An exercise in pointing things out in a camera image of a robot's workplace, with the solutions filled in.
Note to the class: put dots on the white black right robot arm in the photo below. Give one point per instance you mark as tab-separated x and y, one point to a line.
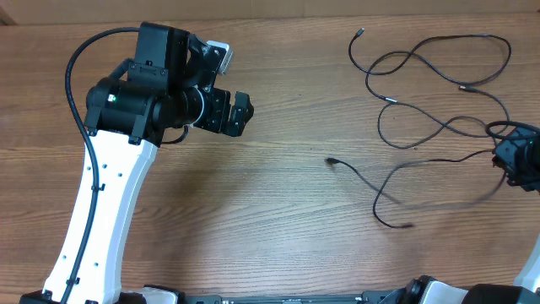
524	290

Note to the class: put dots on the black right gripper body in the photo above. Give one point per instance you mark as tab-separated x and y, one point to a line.
520	160

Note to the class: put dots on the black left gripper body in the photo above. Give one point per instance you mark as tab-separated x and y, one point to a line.
214	111

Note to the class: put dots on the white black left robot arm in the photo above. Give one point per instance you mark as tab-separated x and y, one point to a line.
169	83

